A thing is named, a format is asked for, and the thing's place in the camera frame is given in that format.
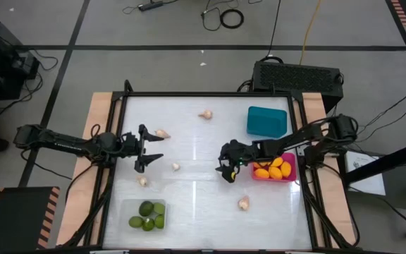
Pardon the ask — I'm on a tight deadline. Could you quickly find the black aluminium table frame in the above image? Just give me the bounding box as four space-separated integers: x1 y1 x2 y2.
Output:
63 79 361 254

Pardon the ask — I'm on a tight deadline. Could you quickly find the black power strip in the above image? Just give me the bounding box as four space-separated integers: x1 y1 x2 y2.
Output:
137 1 164 12

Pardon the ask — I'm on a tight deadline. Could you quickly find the yellow hanging cable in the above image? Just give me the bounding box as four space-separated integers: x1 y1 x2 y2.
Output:
299 0 322 66

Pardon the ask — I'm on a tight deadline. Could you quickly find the pink plastic bin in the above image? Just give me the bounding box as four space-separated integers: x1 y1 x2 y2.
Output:
251 151 297 183

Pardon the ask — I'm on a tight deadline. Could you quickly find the black hanging cable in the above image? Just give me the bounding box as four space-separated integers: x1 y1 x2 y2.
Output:
259 0 282 64

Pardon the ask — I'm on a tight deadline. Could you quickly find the clear plastic bin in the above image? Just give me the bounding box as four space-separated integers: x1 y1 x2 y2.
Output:
120 198 168 233

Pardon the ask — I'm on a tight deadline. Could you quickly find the coiled black cable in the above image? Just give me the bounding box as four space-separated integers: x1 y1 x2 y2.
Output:
219 8 245 30

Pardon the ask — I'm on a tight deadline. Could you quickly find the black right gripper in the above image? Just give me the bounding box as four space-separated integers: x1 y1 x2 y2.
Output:
215 139 250 184

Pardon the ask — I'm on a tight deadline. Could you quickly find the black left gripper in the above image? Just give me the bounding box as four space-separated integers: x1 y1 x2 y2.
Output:
121 123 165 174

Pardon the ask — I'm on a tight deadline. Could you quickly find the white paper sheet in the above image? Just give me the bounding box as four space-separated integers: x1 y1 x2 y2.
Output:
344 150 387 197

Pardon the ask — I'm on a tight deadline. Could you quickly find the black computer tower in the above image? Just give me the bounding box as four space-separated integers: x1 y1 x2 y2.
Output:
251 60 345 114

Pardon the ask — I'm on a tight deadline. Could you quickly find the plywood table board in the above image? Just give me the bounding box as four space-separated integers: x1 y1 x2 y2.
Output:
55 91 357 248

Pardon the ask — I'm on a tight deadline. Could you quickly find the teal plastic bin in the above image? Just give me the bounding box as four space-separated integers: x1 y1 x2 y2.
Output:
246 105 288 139

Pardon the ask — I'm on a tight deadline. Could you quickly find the black stand beam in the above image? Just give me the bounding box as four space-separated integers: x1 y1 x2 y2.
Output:
343 137 406 184

